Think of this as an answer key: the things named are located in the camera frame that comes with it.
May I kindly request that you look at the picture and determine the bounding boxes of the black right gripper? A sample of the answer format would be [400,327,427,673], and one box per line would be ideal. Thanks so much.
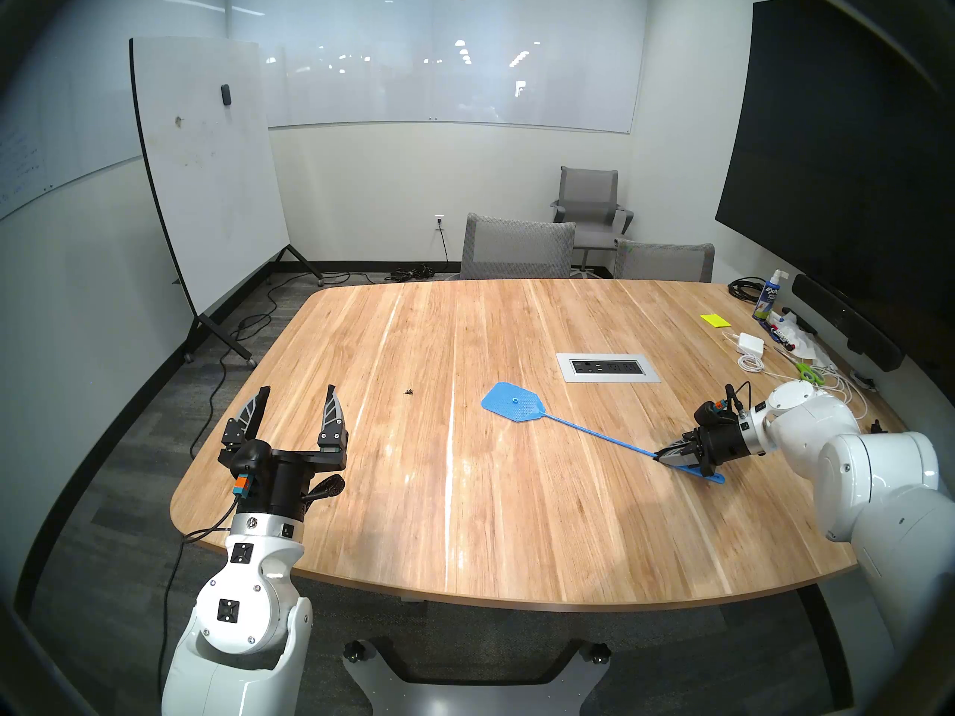
[654,399,749,475]

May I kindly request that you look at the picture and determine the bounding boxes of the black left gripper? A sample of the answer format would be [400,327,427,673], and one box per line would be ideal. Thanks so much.
[219,384,350,518]

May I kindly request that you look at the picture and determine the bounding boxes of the blue plastic fly swatter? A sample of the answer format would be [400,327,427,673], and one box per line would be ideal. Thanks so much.
[480,381,727,486]

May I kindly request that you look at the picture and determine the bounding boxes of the grey table power outlet box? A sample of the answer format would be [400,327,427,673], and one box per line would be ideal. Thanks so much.
[556,352,662,384]

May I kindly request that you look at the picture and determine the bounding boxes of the crumpled white cloth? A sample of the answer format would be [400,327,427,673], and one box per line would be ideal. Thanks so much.
[768,310,836,368]

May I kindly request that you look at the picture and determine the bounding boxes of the whiteboard cleaner spray bottle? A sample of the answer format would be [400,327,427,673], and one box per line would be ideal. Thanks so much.
[752,268,789,322]

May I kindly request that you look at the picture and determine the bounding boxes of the grey mesh office chair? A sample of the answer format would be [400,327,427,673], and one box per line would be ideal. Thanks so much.
[460,213,577,280]
[613,239,716,283]

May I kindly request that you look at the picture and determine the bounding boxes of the black video sound bar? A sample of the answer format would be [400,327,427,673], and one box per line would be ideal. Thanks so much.
[791,273,906,372]

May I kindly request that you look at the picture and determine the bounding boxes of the black table leg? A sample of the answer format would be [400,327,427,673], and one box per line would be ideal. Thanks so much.
[798,584,855,712]

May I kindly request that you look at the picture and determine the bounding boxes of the freestanding whiteboard with black stand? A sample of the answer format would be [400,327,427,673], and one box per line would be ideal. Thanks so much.
[129,37,325,370]

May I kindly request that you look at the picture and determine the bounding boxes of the grey armrest office chair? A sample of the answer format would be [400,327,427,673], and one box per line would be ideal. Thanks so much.
[551,166,635,275]

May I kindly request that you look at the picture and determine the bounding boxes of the long black floor cable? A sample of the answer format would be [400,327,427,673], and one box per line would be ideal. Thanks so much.
[188,271,385,458]

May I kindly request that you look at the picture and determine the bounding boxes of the white charging cable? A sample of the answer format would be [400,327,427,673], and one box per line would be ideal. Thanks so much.
[720,330,870,423]

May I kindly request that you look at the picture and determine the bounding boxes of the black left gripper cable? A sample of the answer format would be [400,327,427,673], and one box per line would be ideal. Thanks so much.
[157,497,241,697]

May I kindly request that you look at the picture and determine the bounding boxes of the green handled scissors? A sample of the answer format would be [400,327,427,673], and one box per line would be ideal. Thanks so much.
[774,345,827,387]

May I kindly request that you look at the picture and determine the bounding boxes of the large black wall screen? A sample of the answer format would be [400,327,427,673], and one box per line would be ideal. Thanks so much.
[715,0,955,380]

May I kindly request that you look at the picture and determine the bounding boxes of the wall whiteboard with blue writing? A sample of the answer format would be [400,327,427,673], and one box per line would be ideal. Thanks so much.
[0,0,232,223]

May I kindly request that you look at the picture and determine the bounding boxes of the wide glass wall whiteboard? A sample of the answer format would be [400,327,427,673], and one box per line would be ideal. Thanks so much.
[228,0,650,135]

